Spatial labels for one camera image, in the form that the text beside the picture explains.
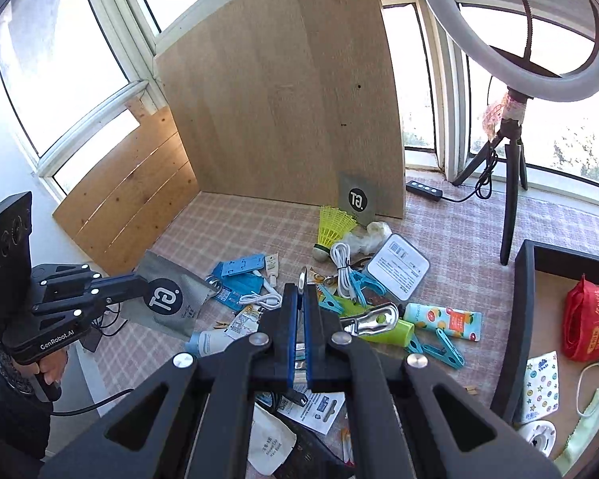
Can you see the person's left forearm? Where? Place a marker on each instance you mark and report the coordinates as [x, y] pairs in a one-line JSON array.
[[5, 424]]

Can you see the white dotted tissue pack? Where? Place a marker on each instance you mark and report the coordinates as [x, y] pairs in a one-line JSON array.
[[541, 386]]

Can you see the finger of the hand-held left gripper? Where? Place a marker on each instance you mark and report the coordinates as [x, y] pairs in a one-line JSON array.
[[95, 302], [80, 277]]

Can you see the white window frame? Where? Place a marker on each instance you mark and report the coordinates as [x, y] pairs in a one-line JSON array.
[[120, 20]]

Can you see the blue printed flat packet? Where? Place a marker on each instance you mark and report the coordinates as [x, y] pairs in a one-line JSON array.
[[234, 294]]

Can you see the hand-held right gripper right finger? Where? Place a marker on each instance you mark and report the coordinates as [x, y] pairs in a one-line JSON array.
[[324, 359]]

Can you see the black USB adapter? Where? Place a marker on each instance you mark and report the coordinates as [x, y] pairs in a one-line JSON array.
[[297, 398]]

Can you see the printed leaflet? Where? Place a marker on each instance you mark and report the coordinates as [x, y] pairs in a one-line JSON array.
[[314, 411]]

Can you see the white box with label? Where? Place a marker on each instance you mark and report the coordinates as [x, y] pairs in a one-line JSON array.
[[398, 263]]

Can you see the slatted wooden panel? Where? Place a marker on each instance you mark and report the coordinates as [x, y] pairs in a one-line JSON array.
[[130, 194]]

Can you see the fruit print tube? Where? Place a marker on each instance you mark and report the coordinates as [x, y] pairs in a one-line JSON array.
[[444, 322]]

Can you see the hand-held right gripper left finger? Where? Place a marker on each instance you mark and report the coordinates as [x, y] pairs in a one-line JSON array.
[[292, 349]]

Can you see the red pouch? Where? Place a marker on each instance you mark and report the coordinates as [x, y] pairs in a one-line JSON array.
[[591, 319]]

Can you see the small white tube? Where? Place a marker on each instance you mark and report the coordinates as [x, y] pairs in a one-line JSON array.
[[271, 265]]

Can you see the blue card packet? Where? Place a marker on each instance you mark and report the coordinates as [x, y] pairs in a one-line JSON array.
[[242, 265]]

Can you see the yellow shuttlecock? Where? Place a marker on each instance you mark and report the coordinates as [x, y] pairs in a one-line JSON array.
[[334, 224]]

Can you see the white bottle with blue cap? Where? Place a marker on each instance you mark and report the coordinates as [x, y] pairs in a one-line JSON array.
[[212, 343]]

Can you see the large light wooden board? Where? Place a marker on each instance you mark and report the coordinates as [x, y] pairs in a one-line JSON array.
[[279, 85]]

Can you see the grey logo card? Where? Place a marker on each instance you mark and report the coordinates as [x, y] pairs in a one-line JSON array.
[[358, 197]]

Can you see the dark grey storage tray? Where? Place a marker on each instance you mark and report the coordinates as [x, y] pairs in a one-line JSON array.
[[515, 319]]

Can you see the silver metal clip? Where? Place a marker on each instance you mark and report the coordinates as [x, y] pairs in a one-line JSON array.
[[372, 319]]

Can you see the lime green bottle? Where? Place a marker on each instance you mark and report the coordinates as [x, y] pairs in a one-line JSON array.
[[394, 332]]

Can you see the black packet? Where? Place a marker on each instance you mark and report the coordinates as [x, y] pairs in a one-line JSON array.
[[309, 459]]

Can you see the silver yellow red sachet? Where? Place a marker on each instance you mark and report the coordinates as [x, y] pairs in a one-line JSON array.
[[242, 322]]

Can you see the small silver metal clipper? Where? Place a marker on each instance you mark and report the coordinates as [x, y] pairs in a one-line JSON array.
[[303, 282]]

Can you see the white crumpled wad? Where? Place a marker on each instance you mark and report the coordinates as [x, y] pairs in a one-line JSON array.
[[372, 237]]

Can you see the white shower cap packet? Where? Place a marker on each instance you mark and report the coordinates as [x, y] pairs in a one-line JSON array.
[[272, 439]]

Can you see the grey logo packet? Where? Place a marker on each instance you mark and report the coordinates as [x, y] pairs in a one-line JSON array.
[[174, 299]]

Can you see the black inline controller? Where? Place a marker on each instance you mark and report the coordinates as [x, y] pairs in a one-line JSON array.
[[423, 190]]

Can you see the round white plastic holder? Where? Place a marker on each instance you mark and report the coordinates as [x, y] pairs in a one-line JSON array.
[[536, 439]]

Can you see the yellow-green cloth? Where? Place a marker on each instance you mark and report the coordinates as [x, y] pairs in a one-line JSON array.
[[584, 434]]

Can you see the person's left hand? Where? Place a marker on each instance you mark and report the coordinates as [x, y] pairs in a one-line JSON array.
[[52, 369]]

